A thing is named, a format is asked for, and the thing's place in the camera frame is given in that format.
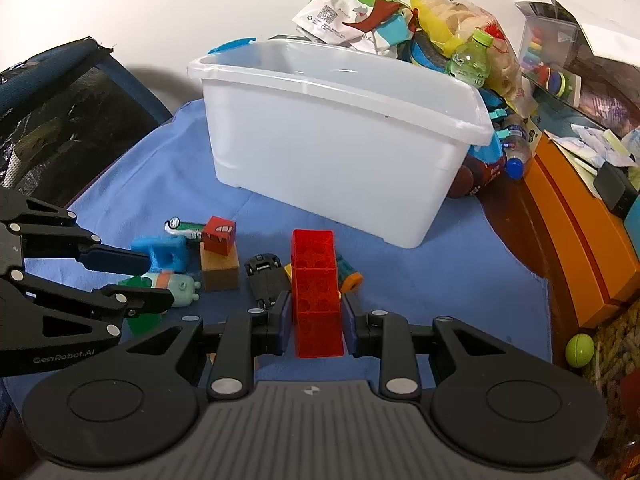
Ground green ball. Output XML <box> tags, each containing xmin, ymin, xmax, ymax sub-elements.
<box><xmin>566</xmin><ymin>333</ymin><xmax>596</xmax><ymax>367</ymax></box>

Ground red translucent building block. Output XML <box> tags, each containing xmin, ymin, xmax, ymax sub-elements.
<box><xmin>291</xmin><ymin>229</ymin><xmax>347</xmax><ymax>359</ymax></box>

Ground light blue plastic toy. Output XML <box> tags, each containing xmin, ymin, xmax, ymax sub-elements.
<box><xmin>131</xmin><ymin>235</ymin><xmax>189</xmax><ymax>274</ymax></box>

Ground red cube with face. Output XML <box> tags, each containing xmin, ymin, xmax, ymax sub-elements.
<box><xmin>202</xmin><ymin>216</ymin><xmax>237</xmax><ymax>257</ymax></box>

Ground blue orange toy robot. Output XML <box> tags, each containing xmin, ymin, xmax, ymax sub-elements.
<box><xmin>334</xmin><ymin>254</ymin><xmax>364</xmax><ymax>294</ymax></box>

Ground green flat plastic piece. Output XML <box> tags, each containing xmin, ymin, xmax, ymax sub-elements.
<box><xmin>125</xmin><ymin>310</ymin><xmax>167</xmax><ymax>334</ymax></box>

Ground orange box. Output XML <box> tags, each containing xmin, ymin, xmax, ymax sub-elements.
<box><xmin>521</xmin><ymin>134</ymin><xmax>640</xmax><ymax>330</ymax></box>

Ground blue plastic lid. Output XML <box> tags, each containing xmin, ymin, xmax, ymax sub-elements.
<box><xmin>207</xmin><ymin>37</ymin><xmax>259</xmax><ymax>57</ymax></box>

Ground clear box of colourful toys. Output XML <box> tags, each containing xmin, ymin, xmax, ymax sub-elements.
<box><xmin>515</xmin><ymin>0</ymin><xmax>593</xmax><ymax>102</ymax></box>

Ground blue capped plastic bottle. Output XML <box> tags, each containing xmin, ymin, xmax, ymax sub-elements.
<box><xmin>499</xmin><ymin>114</ymin><xmax>535</xmax><ymax>180</ymax></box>

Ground small black box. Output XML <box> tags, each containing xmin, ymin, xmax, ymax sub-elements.
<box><xmin>594</xmin><ymin>161</ymin><xmax>639</xmax><ymax>212</ymax></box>

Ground pile of white papers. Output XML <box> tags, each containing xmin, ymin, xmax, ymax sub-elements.
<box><xmin>544</xmin><ymin>122</ymin><xmax>640</xmax><ymax>172</ymax></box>

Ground white plastic container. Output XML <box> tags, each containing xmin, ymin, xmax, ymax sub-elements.
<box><xmin>187</xmin><ymin>40</ymin><xmax>495</xmax><ymax>249</ymax></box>

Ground dark red packet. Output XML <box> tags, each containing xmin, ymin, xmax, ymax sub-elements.
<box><xmin>449</xmin><ymin>144</ymin><xmax>507</xmax><ymax>199</ymax></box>

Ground white snack packet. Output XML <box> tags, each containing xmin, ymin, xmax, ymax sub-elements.
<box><xmin>292</xmin><ymin>0</ymin><xmax>403</xmax><ymax>55</ymax></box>

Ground upside-down black toy car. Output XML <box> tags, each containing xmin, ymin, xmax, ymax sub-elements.
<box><xmin>164</xmin><ymin>217</ymin><xmax>206</xmax><ymax>242</ymax></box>

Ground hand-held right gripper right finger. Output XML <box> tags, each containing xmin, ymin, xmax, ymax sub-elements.
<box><xmin>342</xmin><ymin>292</ymin><xmax>511</xmax><ymax>401</ymax></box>

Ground green plastic bottle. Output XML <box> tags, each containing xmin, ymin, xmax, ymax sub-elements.
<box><xmin>444</xmin><ymin>30</ymin><xmax>497</xmax><ymax>87</ymax></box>

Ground wooden block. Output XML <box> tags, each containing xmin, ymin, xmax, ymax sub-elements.
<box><xmin>200</xmin><ymin>244</ymin><xmax>241</xmax><ymax>292</ymax></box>

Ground green pig toy figure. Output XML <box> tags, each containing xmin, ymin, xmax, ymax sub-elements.
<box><xmin>117</xmin><ymin>271</ymin><xmax>202</xmax><ymax>309</ymax></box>

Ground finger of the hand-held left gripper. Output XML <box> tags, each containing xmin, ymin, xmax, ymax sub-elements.
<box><xmin>0</xmin><ymin>187</ymin><xmax>152</xmax><ymax>281</ymax></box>
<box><xmin>0</xmin><ymin>271</ymin><xmax>175</xmax><ymax>341</ymax></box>

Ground blue cloth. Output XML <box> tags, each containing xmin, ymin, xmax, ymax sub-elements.
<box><xmin>0</xmin><ymin>97</ymin><xmax>553</xmax><ymax>403</ymax></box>

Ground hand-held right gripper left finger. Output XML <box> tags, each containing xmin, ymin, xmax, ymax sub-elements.
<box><xmin>127</xmin><ymin>291</ymin><xmax>293</xmax><ymax>401</ymax></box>

